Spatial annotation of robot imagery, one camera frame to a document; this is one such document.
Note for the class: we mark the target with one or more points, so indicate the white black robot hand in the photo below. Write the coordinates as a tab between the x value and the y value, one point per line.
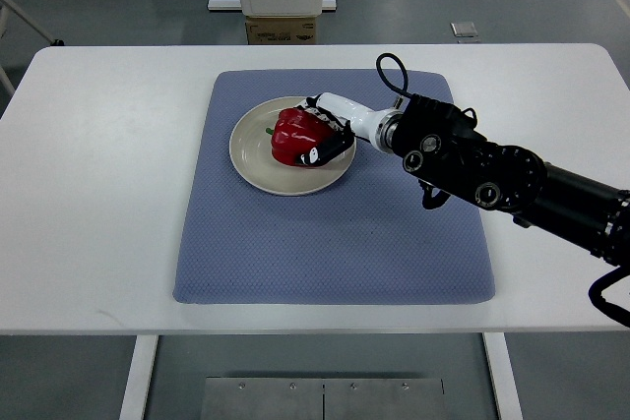
356	121

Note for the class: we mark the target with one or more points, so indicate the red bell pepper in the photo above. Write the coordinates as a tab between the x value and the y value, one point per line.
297	132

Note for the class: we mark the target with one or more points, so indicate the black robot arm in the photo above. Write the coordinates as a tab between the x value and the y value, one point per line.
440	147

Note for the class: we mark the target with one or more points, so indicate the cream round plate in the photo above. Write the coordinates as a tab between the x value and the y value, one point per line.
250	151

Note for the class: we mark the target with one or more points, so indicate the metal floor plate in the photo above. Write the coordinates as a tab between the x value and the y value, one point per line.
323	398

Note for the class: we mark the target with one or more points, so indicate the blue textured mat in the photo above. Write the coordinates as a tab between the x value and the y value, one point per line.
366	239

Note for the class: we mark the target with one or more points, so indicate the grey floor socket cover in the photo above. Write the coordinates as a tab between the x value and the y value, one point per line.
464	30

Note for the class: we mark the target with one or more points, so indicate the cardboard box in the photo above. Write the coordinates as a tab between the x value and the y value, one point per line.
281	30

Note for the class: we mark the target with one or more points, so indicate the right white table leg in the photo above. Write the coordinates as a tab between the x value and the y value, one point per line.
500	369

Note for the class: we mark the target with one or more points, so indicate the white table leg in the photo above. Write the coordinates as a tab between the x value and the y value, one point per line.
500	369
139	378

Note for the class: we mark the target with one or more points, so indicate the left white table leg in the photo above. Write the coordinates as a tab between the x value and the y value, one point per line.
139	378

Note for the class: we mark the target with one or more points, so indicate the white frame at left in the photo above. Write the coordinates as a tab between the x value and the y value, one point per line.
10	7

